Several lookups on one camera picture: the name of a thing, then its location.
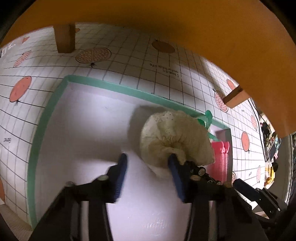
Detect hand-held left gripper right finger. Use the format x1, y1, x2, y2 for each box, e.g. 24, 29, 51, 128
168, 153, 270, 241

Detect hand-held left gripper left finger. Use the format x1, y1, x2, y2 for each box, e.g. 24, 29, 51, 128
29, 152, 129, 241

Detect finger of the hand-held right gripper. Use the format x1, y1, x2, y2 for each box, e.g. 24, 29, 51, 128
232, 178, 263, 205

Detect cream cloth pouch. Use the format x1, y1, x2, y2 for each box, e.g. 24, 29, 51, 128
140, 111, 215, 178

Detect white tray with green rim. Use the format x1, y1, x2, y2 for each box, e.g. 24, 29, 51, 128
27, 75, 233, 241

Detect black toy car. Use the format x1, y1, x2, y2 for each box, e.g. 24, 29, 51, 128
184, 161, 222, 186

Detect pink comb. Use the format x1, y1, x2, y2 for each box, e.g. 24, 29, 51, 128
209, 141, 230, 186

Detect pile of small toys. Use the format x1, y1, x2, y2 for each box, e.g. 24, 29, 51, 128
259, 115, 283, 189

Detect green plastic toy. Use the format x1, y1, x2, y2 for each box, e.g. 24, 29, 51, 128
196, 110, 220, 142

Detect printed grid floor mat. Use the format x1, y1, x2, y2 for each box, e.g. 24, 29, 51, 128
0, 22, 289, 232

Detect wooden nightstand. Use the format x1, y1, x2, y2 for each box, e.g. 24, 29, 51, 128
0, 0, 296, 139

